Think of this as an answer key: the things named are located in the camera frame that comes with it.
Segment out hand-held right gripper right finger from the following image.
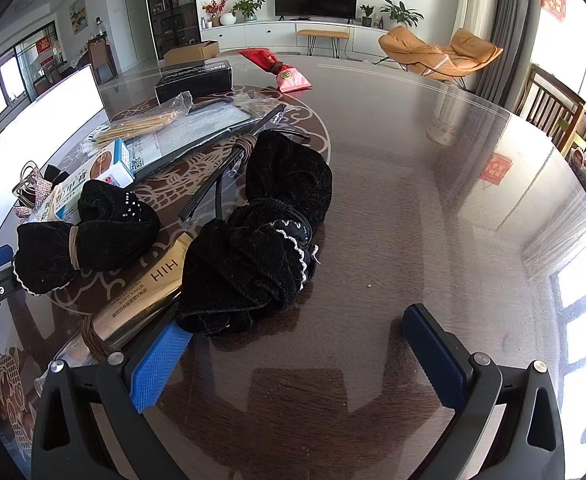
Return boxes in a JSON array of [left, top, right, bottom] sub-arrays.
[[402, 304, 566, 480]]

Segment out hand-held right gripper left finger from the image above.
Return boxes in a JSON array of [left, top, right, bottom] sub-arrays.
[[32, 321, 194, 480]]

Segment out gold cosmetic tube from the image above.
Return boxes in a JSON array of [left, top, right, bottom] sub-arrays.
[[48, 232, 196, 371]]

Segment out small black beaded velvet scrunchie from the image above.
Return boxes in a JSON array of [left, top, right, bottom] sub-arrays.
[[13, 180, 161, 296]]

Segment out blue and white cream box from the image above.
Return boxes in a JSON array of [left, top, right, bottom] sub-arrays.
[[25, 137, 136, 223]]

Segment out black-framed eyeglasses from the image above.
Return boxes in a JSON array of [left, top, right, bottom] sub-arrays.
[[178, 127, 324, 226]]

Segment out bag of cotton swabs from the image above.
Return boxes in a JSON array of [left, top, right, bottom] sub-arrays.
[[80, 91, 194, 153]]

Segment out large black velvet scrunchie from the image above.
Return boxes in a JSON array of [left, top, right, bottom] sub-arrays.
[[175, 130, 334, 338]]

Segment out grey packet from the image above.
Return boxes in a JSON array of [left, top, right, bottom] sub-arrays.
[[123, 102, 288, 177]]

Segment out dark wooden glass-topped desktop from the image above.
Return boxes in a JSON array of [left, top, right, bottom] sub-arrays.
[[0, 52, 586, 480]]

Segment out black hair clip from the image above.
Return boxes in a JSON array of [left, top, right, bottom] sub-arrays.
[[43, 162, 71, 184]]

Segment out black rectangular box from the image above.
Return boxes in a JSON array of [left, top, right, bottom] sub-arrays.
[[154, 60, 234, 106]]

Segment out wooden slatted chair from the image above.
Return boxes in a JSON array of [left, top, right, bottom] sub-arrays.
[[516, 62, 586, 156]]

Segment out cardboard box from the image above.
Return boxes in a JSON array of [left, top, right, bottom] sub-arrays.
[[164, 40, 220, 67]]

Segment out dark glass display cabinet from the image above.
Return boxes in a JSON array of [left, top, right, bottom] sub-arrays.
[[143, 0, 201, 68]]

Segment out orange lounge chair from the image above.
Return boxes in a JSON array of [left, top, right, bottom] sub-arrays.
[[377, 26, 504, 83]]

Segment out red and pink pouch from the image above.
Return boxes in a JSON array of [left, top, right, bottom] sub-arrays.
[[238, 48, 311, 93]]

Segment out red flowers in vase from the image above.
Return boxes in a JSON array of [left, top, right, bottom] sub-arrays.
[[202, 0, 229, 27]]

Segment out wooden bench with metal legs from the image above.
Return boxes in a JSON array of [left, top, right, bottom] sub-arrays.
[[297, 29, 350, 56]]

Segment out white television cabinet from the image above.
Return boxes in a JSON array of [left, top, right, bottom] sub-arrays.
[[200, 19, 399, 58]]

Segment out grey curtain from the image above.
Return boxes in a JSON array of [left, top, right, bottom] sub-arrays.
[[476, 0, 544, 111]]

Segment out large broad-leaf potted plant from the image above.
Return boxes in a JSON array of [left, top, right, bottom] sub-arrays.
[[379, 0, 424, 28]]

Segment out green leafy potted plant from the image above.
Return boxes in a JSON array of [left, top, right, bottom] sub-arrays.
[[231, 0, 265, 22]]

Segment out brown hair tie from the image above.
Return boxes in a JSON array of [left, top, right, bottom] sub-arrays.
[[80, 316, 120, 362], [232, 135, 258, 162]]

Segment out beige hair tie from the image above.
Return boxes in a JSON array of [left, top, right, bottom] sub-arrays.
[[68, 225, 82, 271]]

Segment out framed wall painting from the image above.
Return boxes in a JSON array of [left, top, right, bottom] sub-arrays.
[[69, 0, 90, 36]]

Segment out red wall decoration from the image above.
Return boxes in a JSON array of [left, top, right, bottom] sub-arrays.
[[542, 0, 568, 23]]

